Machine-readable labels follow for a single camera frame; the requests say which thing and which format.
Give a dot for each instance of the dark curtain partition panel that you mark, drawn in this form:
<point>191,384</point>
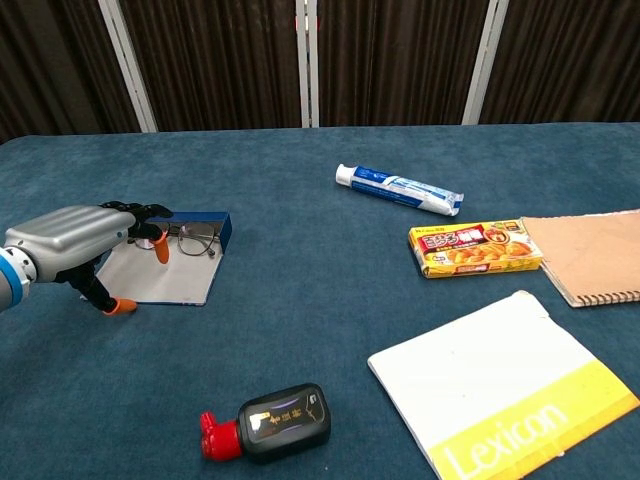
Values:
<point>395,60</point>
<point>215,60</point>
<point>50,60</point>
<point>565,60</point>

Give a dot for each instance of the brown spiral notebook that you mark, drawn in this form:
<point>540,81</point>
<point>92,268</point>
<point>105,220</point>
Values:
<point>590,255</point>

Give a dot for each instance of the white blue toothpaste tube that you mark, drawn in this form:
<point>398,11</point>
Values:
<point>400,187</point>

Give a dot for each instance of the black ink bottle red cap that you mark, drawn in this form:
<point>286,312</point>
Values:
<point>285,422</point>

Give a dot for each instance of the white yellow Lexicon book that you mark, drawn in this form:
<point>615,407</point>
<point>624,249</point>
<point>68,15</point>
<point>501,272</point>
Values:
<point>490,370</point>

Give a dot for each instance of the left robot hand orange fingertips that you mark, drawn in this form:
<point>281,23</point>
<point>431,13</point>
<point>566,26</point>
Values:
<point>70,240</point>

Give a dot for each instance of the blue felt table cloth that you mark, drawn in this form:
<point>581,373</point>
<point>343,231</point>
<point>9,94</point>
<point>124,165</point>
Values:
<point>300,300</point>

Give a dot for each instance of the blue box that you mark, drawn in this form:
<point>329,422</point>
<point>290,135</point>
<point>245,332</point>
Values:
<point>165,280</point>

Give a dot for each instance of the wire-frame eyeglasses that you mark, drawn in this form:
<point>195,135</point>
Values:
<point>196,240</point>

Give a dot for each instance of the yellow curry roux box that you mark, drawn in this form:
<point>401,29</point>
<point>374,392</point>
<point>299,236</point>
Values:
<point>475,250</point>

